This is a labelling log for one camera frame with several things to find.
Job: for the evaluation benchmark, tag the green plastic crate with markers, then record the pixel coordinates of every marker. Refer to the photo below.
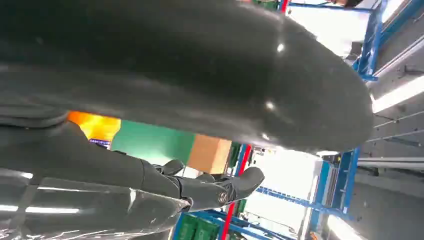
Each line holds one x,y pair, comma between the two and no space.
188,228
234,154
206,231

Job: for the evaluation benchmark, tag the green mat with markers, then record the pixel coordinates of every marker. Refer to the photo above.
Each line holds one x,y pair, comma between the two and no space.
152,142

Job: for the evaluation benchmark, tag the yellow sheet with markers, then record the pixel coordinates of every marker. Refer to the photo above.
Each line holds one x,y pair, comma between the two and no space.
99,127

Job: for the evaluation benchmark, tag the blue metal storage rack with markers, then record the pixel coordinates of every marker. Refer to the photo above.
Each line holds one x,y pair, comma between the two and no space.
372,39
344,179

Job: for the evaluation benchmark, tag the ribbed grey right arm sleeve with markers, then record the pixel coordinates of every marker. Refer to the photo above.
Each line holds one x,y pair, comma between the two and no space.
30,117

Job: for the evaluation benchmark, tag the red rack post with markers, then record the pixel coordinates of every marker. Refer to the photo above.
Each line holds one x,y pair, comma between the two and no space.
243,159

